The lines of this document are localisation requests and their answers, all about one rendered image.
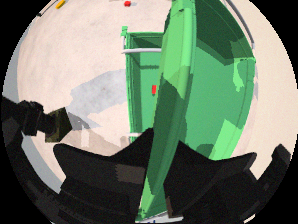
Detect yellow short cylinder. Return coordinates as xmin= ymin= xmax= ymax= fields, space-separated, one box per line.
xmin=56 ymin=0 xmax=65 ymax=10

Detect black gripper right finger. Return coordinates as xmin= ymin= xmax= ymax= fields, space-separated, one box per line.
xmin=162 ymin=140 xmax=258 ymax=218

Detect small red block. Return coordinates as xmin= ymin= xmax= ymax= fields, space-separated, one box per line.
xmin=152 ymin=85 xmax=157 ymax=93
xmin=124 ymin=0 xmax=130 ymax=7

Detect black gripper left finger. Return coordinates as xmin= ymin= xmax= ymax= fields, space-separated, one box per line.
xmin=53 ymin=127 xmax=154 ymax=218

